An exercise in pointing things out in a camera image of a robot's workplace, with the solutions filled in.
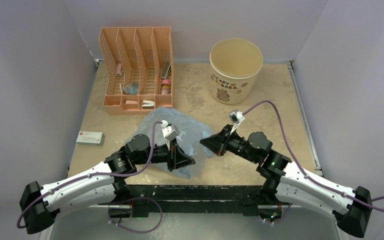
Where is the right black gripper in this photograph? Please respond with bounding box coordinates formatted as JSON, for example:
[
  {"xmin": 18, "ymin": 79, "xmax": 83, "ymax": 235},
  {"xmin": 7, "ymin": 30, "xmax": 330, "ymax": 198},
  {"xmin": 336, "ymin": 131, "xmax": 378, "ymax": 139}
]
[{"xmin": 199, "ymin": 124, "xmax": 259, "ymax": 164}]

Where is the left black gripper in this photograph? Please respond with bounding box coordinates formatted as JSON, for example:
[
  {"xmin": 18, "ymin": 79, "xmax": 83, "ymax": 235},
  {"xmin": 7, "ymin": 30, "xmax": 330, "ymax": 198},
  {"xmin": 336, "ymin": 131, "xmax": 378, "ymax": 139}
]
[{"xmin": 134, "ymin": 137, "xmax": 195, "ymax": 172}]

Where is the blue plastic trash bag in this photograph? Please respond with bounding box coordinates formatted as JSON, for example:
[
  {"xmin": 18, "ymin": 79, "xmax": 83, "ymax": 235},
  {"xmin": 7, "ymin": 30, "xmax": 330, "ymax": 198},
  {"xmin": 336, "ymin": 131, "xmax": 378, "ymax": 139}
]
[{"xmin": 127, "ymin": 107, "xmax": 215, "ymax": 179}]

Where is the beige capybara trash bin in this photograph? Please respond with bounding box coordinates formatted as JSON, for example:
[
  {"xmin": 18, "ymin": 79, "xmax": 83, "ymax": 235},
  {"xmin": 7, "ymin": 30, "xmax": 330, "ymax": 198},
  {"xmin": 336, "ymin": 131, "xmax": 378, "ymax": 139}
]
[{"xmin": 208, "ymin": 38, "xmax": 264, "ymax": 105}]

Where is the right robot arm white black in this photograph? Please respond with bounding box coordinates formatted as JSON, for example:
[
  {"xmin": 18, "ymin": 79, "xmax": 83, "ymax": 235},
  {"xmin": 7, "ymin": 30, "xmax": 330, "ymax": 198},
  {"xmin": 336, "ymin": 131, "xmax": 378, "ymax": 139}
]
[{"xmin": 200, "ymin": 124, "xmax": 372, "ymax": 238}]

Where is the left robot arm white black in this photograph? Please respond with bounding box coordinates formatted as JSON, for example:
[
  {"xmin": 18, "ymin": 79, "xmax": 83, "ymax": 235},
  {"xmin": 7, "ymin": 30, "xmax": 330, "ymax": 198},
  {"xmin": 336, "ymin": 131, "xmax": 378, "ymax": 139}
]
[{"xmin": 17, "ymin": 134, "xmax": 195, "ymax": 235}]

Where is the white stapler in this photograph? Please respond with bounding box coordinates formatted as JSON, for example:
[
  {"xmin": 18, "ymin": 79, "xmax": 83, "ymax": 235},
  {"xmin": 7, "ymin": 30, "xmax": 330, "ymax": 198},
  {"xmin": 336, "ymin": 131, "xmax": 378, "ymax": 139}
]
[{"xmin": 141, "ymin": 100, "xmax": 155, "ymax": 110}]

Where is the pink cartoon bottle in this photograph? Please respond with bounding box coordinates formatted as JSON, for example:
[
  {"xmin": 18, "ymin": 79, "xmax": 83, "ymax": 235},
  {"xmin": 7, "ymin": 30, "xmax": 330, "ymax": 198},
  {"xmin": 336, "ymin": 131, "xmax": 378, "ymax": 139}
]
[{"xmin": 161, "ymin": 79, "xmax": 171, "ymax": 95}]

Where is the pink eraser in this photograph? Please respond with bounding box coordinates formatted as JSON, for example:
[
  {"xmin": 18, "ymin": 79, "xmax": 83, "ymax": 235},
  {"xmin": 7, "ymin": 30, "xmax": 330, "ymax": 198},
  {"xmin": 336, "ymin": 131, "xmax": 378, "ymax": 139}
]
[{"xmin": 124, "ymin": 100, "xmax": 139, "ymax": 106}]

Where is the grey pen case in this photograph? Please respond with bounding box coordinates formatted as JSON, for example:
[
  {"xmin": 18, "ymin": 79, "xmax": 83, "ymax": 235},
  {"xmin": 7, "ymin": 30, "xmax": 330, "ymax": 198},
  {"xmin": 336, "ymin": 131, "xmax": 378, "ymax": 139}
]
[{"xmin": 160, "ymin": 61, "xmax": 171, "ymax": 79}]

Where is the white red small box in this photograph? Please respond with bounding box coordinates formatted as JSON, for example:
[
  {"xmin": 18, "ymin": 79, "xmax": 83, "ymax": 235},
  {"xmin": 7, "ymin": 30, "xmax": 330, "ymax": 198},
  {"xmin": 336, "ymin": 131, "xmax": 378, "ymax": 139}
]
[{"xmin": 76, "ymin": 131, "xmax": 104, "ymax": 146}]

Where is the pink plastic file organizer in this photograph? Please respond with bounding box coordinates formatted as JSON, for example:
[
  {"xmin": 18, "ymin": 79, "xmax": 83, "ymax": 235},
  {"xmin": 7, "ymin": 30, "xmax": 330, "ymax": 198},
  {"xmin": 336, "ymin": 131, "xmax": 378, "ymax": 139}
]
[{"xmin": 99, "ymin": 26, "xmax": 175, "ymax": 116}]

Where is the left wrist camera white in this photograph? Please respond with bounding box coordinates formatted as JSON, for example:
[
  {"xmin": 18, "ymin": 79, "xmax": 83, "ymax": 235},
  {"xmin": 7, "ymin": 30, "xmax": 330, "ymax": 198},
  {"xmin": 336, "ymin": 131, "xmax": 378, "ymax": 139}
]
[{"xmin": 161, "ymin": 120, "xmax": 180, "ymax": 147}]

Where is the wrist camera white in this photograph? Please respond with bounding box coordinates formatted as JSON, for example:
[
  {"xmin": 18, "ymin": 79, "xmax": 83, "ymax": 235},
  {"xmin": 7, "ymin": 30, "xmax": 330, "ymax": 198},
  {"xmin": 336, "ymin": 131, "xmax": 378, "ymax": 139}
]
[
  {"xmin": 161, "ymin": 120, "xmax": 180, "ymax": 147},
  {"xmin": 228, "ymin": 109, "xmax": 245, "ymax": 134}
]

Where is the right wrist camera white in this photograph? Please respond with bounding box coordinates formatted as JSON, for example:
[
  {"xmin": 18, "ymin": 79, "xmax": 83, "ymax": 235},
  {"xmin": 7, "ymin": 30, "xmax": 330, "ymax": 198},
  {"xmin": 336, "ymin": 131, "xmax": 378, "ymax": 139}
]
[{"xmin": 228, "ymin": 109, "xmax": 245, "ymax": 134}]

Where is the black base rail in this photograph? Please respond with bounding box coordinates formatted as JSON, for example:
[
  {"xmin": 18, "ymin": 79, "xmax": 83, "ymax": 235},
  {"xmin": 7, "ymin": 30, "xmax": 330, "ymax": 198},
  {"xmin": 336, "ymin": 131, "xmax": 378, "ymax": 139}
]
[{"xmin": 96, "ymin": 180, "xmax": 294, "ymax": 219}]

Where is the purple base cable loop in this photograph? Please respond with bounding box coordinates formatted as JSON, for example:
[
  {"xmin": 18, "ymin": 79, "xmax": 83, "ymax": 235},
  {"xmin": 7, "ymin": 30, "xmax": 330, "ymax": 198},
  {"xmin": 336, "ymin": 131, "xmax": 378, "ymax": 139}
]
[{"xmin": 107, "ymin": 197, "xmax": 164, "ymax": 234}]

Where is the aluminium frame rail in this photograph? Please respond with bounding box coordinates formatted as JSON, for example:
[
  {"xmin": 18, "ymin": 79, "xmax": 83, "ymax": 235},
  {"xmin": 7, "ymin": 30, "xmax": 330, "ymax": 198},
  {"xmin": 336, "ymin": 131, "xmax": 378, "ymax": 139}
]
[{"xmin": 39, "ymin": 198, "xmax": 113, "ymax": 240}]

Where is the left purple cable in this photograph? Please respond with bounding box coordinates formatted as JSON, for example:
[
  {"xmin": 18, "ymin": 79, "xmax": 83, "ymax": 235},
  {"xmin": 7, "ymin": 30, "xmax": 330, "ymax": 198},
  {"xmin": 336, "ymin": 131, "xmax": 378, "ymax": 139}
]
[{"xmin": 16, "ymin": 120, "xmax": 165, "ymax": 230}]

